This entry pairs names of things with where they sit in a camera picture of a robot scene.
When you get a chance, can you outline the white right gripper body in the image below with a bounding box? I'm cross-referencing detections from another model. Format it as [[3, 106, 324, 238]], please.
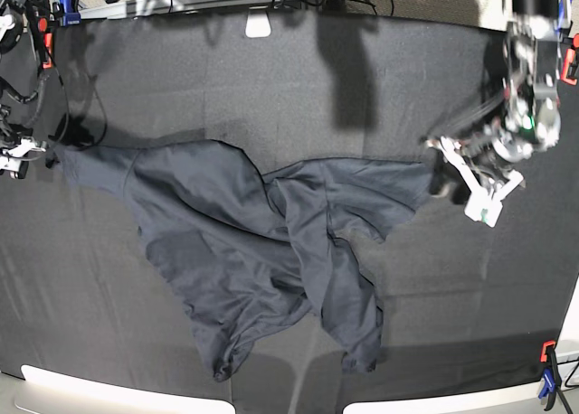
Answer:
[[1, 136, 48, 179]]

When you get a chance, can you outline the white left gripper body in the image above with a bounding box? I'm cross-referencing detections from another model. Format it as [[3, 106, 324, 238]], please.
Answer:
[[426, 136, 524, 227]]

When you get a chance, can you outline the dark grey t-shirt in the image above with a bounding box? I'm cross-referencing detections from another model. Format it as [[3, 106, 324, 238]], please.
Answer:
[[56, 140, 431, 381]]

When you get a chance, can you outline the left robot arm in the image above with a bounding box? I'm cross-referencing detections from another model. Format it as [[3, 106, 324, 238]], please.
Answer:
[[425, 0, 572, 227]]

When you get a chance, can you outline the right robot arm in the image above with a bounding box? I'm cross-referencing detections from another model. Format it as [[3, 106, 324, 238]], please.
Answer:
[[1, 0, 71, 180]]

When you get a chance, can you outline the red clamp far left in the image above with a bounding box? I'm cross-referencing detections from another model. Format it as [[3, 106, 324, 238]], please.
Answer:
[[37, 17, 53, 69]]

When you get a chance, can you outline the blue clamp far left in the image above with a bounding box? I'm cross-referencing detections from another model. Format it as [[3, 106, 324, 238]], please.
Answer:
[[52, 0, 81, 26]]

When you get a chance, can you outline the red clamp far right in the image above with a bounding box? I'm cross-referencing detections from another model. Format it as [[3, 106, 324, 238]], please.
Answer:
[[560, 34, 578, 86]]

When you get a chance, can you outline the red blue clamp near right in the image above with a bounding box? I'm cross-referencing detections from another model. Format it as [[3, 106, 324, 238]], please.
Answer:
[[538, 340, 574, 414]]

